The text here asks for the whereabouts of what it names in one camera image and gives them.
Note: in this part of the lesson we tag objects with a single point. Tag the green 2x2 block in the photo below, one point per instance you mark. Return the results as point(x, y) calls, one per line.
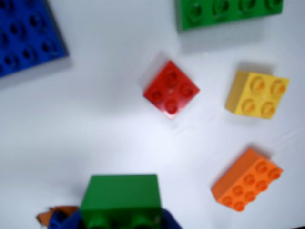
point(121, 195)

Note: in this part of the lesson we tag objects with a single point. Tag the yellow 2x2 block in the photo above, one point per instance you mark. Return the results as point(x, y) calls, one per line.
point(259, 95)

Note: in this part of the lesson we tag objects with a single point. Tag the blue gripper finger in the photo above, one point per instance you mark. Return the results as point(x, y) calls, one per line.
point(168, 221)
point(68, 220)

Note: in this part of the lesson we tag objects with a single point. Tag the red 2x2 block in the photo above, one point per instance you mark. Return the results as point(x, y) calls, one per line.
point(170, 90)

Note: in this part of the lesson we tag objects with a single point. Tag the blue 8x8 baseplate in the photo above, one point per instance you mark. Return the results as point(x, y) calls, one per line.
point(23, 31)

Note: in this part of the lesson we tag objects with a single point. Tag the green 2x4 block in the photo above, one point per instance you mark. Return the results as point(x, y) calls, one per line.
point(226, 12)

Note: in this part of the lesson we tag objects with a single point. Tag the orange 2x4 block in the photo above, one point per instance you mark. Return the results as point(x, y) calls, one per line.
point(247, 183)

